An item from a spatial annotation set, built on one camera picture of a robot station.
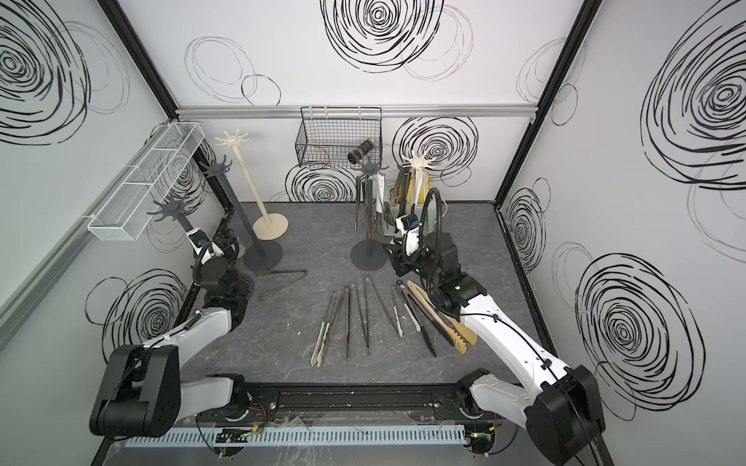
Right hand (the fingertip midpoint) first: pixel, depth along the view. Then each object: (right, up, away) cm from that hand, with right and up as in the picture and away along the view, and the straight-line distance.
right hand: (391, 243), depth 75 cm
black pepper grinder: (-10, +27, +14) cm, 32 cm away
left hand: (-52, 0, +2) cm, 52 cm away
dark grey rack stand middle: (-45, -6, +28) cm, 54 cm away
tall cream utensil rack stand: (-47, +5, +37) cm, 60 cm away
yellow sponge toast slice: (+8, +13, +3) cm, 15 cm away
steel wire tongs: (-39, -18, +19) cm, 47 cm away
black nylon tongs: (+6, -18, +18) cm, 26 cm away
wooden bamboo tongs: (+20, -26, +11) cm, 35 cm away
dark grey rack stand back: (-6, -6, +29) cm, 31 cm away
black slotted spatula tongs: (+4, +15, +6) cm, 17 cm away
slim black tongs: (-7, -27, +12) cm, 30 cm away
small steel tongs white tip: (+2, -19, +20) cm, 27 cm away
